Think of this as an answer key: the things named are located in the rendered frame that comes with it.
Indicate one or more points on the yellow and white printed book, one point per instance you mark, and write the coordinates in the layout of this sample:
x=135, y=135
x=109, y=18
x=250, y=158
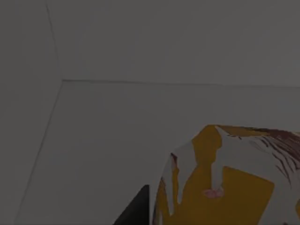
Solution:
x=225, y=182

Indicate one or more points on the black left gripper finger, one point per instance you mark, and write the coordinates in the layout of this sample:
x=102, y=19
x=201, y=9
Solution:
x=138, y=208

